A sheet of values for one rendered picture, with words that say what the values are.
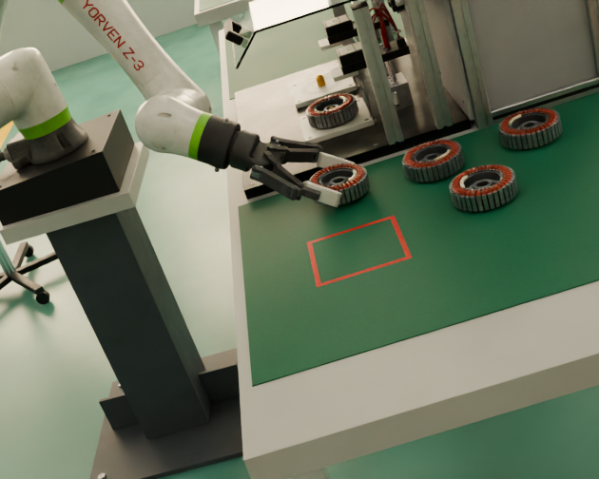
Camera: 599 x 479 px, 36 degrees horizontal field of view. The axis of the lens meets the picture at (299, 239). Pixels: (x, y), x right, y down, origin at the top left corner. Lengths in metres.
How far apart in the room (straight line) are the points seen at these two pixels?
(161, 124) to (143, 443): 1.13
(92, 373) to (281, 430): 1.84
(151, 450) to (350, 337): 1.30
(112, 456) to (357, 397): 1.46
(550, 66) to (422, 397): 0.88
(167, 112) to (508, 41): 0.66
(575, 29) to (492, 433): 0.95
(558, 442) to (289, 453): 1.10
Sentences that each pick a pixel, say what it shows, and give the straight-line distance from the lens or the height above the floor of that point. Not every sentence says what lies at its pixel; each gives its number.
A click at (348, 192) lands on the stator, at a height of 0.78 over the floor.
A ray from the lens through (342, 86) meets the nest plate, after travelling 2.23.
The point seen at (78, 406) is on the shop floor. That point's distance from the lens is 2.93.
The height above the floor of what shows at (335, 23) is 0.92.
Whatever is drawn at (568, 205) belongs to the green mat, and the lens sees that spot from 1.55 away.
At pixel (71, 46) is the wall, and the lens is 6.94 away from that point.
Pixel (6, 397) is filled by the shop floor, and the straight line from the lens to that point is 3.16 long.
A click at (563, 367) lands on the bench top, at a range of 1.23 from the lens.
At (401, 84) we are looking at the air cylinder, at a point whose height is 0.82.
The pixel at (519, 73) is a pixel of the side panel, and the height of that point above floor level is 0.83.
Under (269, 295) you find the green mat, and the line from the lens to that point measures 1.53.
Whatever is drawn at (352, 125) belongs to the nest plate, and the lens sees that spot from 1.98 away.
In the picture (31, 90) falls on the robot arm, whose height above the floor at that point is 1.01.
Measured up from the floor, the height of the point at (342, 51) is 0.92.
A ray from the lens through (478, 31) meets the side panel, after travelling 1.84.
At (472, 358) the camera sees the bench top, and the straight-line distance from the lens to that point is 1.26.
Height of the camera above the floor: 1.50
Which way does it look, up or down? 27 degrees down
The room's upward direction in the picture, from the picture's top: 19 degrees counter-clockwise
